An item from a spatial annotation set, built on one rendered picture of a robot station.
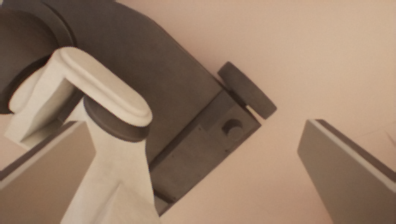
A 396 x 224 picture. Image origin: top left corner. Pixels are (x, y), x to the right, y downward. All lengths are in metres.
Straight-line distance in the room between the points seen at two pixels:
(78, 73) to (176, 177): 0.38
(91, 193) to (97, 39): 0.36
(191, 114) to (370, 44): 0.65
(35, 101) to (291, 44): 0.68
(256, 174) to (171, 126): 0.47
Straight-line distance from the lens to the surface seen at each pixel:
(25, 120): 0.45
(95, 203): 0.28
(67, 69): 0.39
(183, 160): 0.57
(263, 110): 0.53
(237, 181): 0.89
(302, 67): 0.77
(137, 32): 0.51
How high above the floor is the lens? 0.66
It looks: 69 degrees down
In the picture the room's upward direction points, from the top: 173 degrees clockwise
